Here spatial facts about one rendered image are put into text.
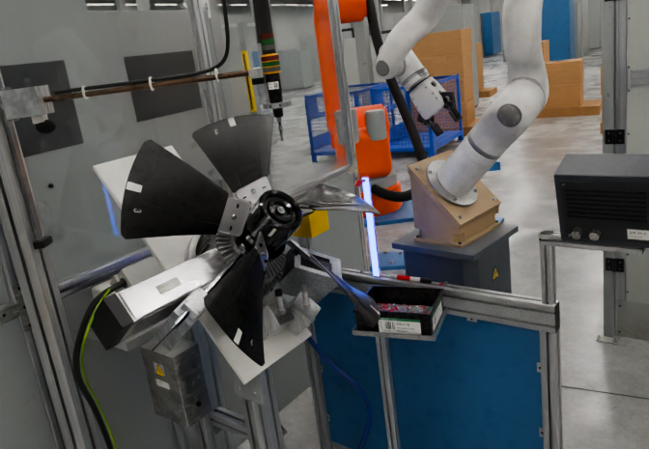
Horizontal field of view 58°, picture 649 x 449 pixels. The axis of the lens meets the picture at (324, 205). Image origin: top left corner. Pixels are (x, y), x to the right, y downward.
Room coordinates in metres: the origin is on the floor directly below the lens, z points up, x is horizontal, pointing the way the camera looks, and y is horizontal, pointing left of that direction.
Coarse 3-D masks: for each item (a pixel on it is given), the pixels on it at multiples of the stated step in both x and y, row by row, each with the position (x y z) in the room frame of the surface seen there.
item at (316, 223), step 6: (318, 210) 1.87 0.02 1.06; (324, 210) 1.90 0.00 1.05; (306, 216) 1.84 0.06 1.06; (312, 216) 1.85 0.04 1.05; (318, 216) 1.87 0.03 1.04; (324, 216) 1.90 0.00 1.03; (306, 222) 1.84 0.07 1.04; (312, 222) 1.84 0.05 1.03; (318, 222) 1.87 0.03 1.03; (324, 222) 1.89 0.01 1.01; (300, 228) 1.86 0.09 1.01; (306, 228) 1.85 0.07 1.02; (312, 228) 1.84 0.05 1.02; (318, 228) 1.86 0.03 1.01; (324, 228) 1.89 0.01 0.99; (294, 234) 1.88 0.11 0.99; (300, 234) 1.86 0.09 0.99; (306, 234) 1.85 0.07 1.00; (312, 234) 1.84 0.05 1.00; (318, 234) 1.86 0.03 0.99
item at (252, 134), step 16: (208, 128) 1.59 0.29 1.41; (224, 128) 1.59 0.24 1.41; (240, 128) 1.58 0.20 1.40; (256, 128) 1.58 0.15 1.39; (208, 144) 1.56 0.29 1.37; (224, 144) 1.55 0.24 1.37; (240, 144) 1.54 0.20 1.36; (256, 144) 1.54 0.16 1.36; (224, 160) 1.52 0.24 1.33; (240, 160) 1.50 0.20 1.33; (256, 160) 1.50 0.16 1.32; (224, 176) 1.49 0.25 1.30; (240, 176) 1.48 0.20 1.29; (256, 176) 1.46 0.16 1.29
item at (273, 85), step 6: (270, 78) 1.44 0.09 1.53; (276, 78) 1.44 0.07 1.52; (270, 84) 1.44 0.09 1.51; (276, 84) 1.44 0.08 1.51; (270, 90) 1.44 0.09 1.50; (276, 90) 1.44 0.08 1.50; (270, 96) 1.45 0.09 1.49; (276, 96) 1.44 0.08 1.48; (270, 102) 1.45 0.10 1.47; (276, 108) 1.44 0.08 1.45; (282, 108) 1.45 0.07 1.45; (276, 114) 1.45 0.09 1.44; (282, 114) 1.45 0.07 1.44
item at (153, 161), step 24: (144, 144) 1.30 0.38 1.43; (144, 168) 1.27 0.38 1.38; (168, 168) 1.30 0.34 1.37; (192, 168) 1.32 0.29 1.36; (144, 192) 1.25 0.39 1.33; (168, 192) 1.28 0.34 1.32; (192, 192) 1.30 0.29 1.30; (216, 192) 1.33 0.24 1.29; (144, 216) 1.24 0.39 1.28; (168, 216) 1.27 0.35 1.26; (192, 216) 1.30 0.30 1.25; (216, 216) 1.32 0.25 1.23
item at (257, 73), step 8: (248, 72) 1.45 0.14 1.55; (256, 72) 1.45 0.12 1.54; (256, 80) 1.44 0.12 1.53; (264, 80) 1.44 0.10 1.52; (264, 88) 1.44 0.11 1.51; (264, 96) 1.44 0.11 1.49; (264, 104) 1.44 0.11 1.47; (272, 104) 1.42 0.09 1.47; (280, 104) 1.42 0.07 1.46; (288, 104) 1.44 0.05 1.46
